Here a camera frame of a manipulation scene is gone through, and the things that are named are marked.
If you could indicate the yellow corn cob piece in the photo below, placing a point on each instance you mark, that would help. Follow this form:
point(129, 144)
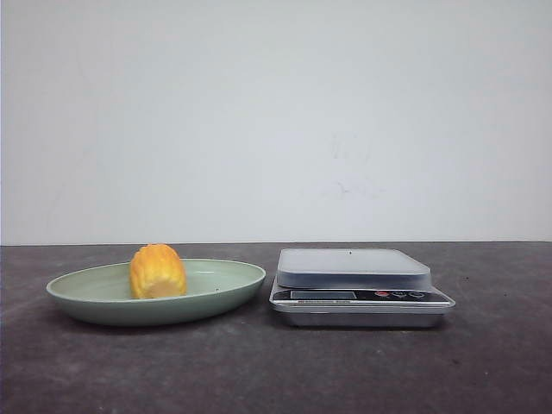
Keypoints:
point(156, 271)

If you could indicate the silver digital kitchen scale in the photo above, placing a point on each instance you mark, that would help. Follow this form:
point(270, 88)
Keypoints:
point(356, 287)

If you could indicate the green oval plate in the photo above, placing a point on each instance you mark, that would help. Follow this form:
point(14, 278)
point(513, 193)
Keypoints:
point(101, 295)

